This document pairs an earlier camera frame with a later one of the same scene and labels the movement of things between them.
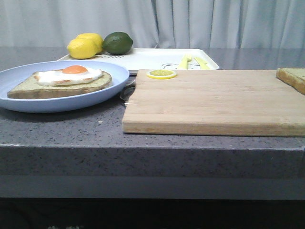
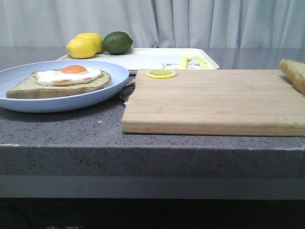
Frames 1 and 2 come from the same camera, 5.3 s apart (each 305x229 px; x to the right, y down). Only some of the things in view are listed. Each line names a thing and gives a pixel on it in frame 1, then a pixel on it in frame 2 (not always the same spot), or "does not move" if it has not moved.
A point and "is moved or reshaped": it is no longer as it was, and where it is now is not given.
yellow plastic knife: (203, 65) does not move
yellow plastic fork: (183, 65) does not move
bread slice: (294, 77) is moved or reshaped
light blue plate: (12, 75) does not move
